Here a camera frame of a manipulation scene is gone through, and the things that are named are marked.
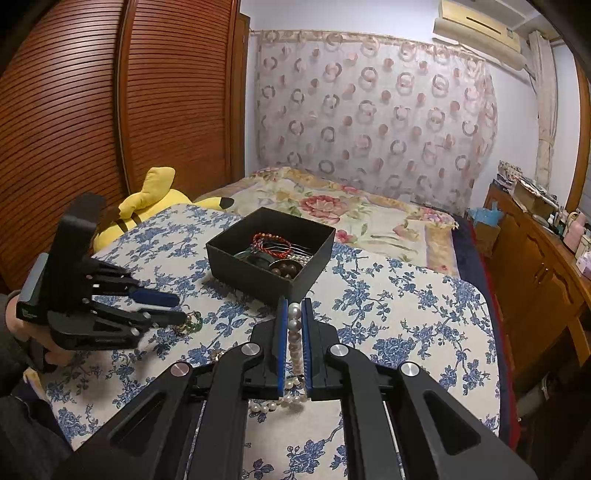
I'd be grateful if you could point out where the dark blue blanket red trim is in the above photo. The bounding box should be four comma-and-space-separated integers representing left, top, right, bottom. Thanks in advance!
450, 215, 520, 444

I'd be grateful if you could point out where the blue plastic bag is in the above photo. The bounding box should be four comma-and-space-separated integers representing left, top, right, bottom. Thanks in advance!
466, 205, 502, 230

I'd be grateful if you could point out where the cream air conditioner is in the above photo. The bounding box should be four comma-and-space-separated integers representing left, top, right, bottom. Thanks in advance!
433, 0, 527, 70

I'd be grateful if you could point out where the blue floral tablecloth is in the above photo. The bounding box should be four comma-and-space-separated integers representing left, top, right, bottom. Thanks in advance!
25, 203, 502, 480

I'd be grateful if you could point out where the wooden louvered wardrobe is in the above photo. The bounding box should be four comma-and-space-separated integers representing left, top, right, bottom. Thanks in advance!
0, 0, 251, 296

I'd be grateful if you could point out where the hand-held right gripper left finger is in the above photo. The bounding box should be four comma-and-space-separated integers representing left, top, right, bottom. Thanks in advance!
53, 298, 290, 480

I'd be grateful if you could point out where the black square box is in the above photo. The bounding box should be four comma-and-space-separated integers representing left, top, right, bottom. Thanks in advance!
205, 207, 336, 308

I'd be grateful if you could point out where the person's left hand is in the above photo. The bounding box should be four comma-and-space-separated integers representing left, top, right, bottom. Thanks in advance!
6, 290, 75, 367

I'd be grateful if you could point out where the wooden window frame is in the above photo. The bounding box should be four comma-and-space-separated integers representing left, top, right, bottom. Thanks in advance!
566, 60, 591, 213

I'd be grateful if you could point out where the beige window curtain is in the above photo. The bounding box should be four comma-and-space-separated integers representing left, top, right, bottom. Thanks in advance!
529, 30, 556, 190

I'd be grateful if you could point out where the pink thermos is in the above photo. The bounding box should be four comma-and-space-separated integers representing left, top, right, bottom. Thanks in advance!
564, 210, 585, 252

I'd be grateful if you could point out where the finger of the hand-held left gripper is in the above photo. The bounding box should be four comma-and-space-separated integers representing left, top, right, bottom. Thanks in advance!
92, 273, 181, 310
91, 305, 188, 341

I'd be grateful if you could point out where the red bead bracelet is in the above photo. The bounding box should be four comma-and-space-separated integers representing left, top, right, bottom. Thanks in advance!
252, 232, 295, 259

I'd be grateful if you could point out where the white pearl necklace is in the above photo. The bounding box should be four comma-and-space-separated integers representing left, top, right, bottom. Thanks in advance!
248, 302, 310, 414

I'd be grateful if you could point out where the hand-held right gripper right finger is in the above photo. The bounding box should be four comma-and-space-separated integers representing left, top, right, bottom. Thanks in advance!
301, 298, 539, 480

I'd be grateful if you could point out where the green bead bracelet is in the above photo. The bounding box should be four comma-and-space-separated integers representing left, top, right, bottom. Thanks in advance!
173, 311, 204, 334

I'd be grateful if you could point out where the open cardboard box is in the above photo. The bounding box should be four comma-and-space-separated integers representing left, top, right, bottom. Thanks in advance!
512, 178, 557, 220

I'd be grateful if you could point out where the floral bed blanket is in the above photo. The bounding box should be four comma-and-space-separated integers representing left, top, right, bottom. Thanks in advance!
194, 166, 460, 278

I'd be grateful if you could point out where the circle print curtain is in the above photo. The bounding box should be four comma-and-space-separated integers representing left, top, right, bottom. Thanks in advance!
252, 30, 499, 217

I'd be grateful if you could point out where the wooden cabinet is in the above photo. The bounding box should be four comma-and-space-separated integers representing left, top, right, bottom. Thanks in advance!
482, 182, 591, 384

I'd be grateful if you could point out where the silver bangle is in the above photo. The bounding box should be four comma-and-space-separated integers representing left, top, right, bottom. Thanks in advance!
277, 246, 318, 266

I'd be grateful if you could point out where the person's left forearm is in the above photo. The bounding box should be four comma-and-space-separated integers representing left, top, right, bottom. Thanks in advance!
0, 332, 77, 480

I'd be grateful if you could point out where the brown wooden bead bracelet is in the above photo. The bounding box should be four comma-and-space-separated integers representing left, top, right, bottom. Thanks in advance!
267, 257, 302, 280

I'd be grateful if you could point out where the yellow plush toy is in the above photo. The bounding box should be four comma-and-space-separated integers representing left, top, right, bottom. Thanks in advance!
92, 167, 235, 247

